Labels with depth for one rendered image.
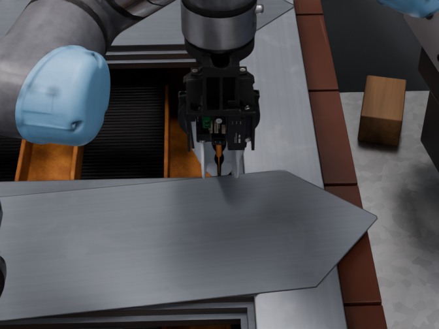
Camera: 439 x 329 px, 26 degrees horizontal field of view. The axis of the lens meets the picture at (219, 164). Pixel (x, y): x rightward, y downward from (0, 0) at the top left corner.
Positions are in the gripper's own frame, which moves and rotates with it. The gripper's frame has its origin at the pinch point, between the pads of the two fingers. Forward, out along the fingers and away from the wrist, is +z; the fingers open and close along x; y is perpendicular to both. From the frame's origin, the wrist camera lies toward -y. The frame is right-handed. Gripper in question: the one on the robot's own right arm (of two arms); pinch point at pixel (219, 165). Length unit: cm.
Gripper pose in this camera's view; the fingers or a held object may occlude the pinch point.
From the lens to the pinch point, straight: 110.7
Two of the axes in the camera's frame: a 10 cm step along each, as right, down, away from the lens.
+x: 10.0, -0.2, 0.2
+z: 0.0, 7.4, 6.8
